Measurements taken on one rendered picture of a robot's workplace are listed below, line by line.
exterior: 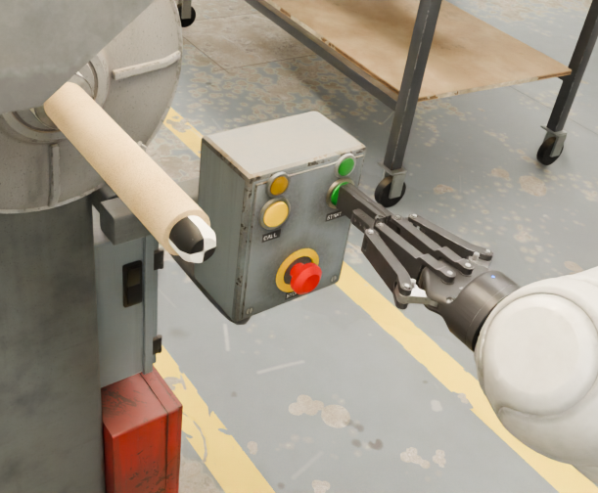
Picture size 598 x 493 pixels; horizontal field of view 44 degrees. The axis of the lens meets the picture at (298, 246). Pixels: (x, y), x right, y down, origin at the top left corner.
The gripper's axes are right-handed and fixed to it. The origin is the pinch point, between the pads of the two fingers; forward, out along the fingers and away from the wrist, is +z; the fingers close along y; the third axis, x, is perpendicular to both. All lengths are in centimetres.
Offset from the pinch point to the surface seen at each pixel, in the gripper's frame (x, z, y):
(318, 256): -8.7, 4.0, -1.4
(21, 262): -11.1, 21.1, -30.6
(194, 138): -107, 184, 90
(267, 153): 5.0, 7.8, -7.9
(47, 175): 9.7, 5.7, -32.0
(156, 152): -107, 181, 71
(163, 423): -47, 19, -13
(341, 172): 3.1, 3.6, -0.8
